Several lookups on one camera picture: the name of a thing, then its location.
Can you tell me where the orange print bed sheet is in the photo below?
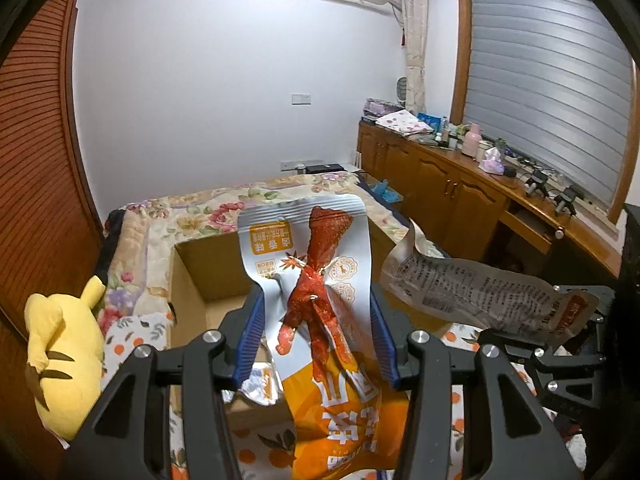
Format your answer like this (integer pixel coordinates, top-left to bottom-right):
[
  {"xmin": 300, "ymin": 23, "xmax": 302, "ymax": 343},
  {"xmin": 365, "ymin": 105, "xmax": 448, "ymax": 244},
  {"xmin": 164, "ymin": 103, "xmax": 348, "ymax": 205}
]
[{"xmin": 98, "ymin": 309, "xmax": 586, "ymax": 480}]

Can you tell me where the wooden louvred wardrobe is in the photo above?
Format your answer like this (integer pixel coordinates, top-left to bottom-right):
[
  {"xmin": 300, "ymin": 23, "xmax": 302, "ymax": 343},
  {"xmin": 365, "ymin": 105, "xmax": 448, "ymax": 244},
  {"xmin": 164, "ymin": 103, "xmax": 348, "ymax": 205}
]
[{"xmin": 1, "ymin": 0, "xmax": 103, "ymax": 479}]

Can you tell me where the white printed snack bag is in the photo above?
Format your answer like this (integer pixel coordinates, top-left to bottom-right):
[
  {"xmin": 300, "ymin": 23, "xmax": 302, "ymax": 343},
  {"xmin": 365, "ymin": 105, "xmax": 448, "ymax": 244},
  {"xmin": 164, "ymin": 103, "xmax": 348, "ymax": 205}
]
[{"xmin": 380, "ymin": 224, "xmax": 600, "ymax": 348}]

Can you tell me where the pink tissue pack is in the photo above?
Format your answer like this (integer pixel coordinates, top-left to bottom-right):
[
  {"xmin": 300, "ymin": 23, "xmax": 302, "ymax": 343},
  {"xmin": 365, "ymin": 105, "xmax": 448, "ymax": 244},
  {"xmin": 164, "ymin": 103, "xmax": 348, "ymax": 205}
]
[{"xmin": 480, "ymin": 148, "xmax": 504, "ymax": 176}]

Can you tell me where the orange white chicken snack bag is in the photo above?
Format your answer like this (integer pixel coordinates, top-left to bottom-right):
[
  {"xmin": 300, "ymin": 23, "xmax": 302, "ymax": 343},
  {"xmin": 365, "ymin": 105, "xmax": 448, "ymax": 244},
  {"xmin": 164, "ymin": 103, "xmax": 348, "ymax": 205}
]
[{"xmin": 238, "ymin": 194, "xmax": 409, "ymax": 479}]

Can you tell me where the small white fan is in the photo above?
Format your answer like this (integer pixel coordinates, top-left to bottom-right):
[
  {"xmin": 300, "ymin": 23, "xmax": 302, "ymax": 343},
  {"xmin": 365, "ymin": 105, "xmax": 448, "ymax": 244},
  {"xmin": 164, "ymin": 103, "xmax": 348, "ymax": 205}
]
[{"xmin": 396, "ymin": 77, "xmax": 407, "ymax": 107}]

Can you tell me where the white wall switch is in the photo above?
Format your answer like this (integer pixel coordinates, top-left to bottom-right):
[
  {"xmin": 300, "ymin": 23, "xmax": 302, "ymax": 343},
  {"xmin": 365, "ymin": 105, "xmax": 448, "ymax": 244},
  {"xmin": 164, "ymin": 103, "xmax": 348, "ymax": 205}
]
[{"xmin": 291, "ymin": 93, "xmax": 311, "ymax": 106}]

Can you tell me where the folded floral cloth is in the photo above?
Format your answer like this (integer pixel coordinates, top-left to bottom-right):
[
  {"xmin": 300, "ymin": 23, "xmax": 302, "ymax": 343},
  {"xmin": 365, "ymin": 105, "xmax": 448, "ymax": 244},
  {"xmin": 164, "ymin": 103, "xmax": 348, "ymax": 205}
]
[{"xmin": 375, "ymin": 110, "xmax": 434, "ymax": 136}]

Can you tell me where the yellow plush toy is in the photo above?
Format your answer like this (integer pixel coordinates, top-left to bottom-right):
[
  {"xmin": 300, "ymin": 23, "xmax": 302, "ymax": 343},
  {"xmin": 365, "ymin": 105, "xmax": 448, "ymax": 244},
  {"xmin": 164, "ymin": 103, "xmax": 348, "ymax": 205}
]
[{"xmin": 24, "ymin": 276, "xmax": 105, "ymax": 442}]

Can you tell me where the grey window blind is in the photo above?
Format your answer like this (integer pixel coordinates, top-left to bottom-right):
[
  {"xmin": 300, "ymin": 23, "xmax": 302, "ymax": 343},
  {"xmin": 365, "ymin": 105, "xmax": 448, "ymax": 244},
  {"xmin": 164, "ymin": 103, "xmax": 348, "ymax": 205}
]
[{"xmin": 463, "ymin": 0, "xmax": 631, "ymax": 205}]

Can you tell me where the floral curtain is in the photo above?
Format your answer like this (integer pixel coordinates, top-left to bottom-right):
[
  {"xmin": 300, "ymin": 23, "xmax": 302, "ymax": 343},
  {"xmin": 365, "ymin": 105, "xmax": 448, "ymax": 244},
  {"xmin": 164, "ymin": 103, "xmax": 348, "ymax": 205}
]
[{"xmin": 401, "ymin": 0, "xmax": 428, "ymax": 113}]

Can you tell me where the blue cloth on bed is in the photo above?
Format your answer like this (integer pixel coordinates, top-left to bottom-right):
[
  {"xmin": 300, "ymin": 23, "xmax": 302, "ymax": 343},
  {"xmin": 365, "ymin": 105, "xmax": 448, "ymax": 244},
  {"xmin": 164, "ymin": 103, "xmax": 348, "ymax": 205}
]
[{"xmin": 371, "ymin": 180, "xmax": 404, "ymax": 204}]

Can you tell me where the wooden sideboard cabinet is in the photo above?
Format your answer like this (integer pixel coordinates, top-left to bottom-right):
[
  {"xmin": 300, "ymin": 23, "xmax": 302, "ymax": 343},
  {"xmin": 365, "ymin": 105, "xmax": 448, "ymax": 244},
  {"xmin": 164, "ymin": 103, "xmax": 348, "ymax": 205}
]
[{"xmin": 357, "ymin": 122, "xmax": 620, "ymax": 284}]

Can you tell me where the brown cardboard box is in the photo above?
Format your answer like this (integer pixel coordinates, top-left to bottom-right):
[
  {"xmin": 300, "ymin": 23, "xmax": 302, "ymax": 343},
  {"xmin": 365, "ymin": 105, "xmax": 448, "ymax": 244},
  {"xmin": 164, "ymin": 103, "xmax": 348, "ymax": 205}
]
[{"xmin": 167, "ymin": 219, "xmax": 452, "ymax": 430}]

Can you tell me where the pink bottle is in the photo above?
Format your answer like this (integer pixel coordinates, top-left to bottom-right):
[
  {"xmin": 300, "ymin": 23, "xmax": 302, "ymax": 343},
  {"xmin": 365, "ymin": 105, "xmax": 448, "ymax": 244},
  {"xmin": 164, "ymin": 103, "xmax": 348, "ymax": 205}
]
[{"xmin": 461, "ymin": 122, "xmax": 482, "ymax": 158}]

